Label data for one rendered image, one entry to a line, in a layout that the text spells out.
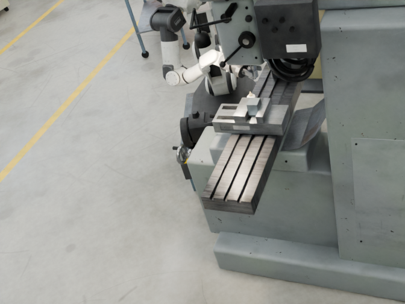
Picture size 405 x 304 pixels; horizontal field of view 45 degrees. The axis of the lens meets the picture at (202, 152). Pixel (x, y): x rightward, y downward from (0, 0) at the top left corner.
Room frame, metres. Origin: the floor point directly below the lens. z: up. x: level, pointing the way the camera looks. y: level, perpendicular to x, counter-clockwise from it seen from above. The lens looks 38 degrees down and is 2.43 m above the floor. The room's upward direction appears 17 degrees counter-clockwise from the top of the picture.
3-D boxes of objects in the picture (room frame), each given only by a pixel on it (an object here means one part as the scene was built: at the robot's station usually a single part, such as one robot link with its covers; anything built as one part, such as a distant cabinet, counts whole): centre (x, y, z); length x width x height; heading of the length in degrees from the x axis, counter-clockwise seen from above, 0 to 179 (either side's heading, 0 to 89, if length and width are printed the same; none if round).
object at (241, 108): (1.95, -0.25, 1.05); 0.15 x 0.06 x 0.04; 148
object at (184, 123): (2.68, 0.06, 0.50); 0.20 x 0.05 x 0.20; 167
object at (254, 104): (1.92, -0.30, 1.07); 0.06 x 0.05 x 0.06; 148
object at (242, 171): (2.02, -0.36, 0.92); 1.24 x 0.23 x 0.08; 148
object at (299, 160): (1.98, -0.33, 0.82); 0.50 x 0.35 x 0.12; 58
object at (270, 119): (1.94, -0.27, 1.01); 0.35 x 0.15 x 0.11; 58
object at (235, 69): (2.05, -0.28, 1.23); 0.13 x 0.12 x 0.10; 123
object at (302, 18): (1.53, -0.41, 1.62); 0.20 x 0.09 x 0.21; 58
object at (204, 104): (2.85, -0.26, 0.59); 0.64 x 0.52 x 0.33; 167
